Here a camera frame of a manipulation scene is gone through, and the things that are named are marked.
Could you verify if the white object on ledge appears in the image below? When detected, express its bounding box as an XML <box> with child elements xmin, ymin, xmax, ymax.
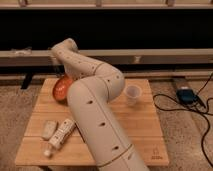
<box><xmin>11</xmin><ymin>47</ymin><xmax>32</xmax><ymax>57</ymax></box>

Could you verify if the blue power adapter box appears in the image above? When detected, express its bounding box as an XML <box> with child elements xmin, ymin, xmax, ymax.
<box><xmin>176</xmin><ymin>89</ymin><xmax>197</xmax><ymax>104</ymax></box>

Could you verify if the small white rectangular block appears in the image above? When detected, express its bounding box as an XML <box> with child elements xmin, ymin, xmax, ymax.
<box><xmin>41</xmin><ymin>120</ymin><xmax>58</xmax><ymax>140</ymax></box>

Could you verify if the clear plastic cup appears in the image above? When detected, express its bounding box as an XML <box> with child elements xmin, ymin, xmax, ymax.
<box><xmin>124</xmin><ymin>85</ymin><xmax>142</xmax><ymax>106</ymax></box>

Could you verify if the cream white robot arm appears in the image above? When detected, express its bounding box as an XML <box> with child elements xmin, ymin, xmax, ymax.
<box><xmin>51</xmin><ymin>38</ymin><xmax>149</xmax><ymax>171</ymax></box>

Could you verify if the white remote controller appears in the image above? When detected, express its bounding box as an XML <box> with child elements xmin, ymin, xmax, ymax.
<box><xmin>44</xmin><ymin>119</ymin><xmax>75</xmax><ymax>158</ymax></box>

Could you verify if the black table leg stand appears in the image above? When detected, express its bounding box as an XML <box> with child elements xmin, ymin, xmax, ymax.
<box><xmin>21</xmin><ymin>73</ymin><xmax>34</xmax><ymax>89</ymax></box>

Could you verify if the orange ceramic bowl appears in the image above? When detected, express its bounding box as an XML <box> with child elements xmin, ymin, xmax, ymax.
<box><xmin>52</xmin><ymin>75</ymin><xmax>73</xmax><ymax>102</ymax></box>

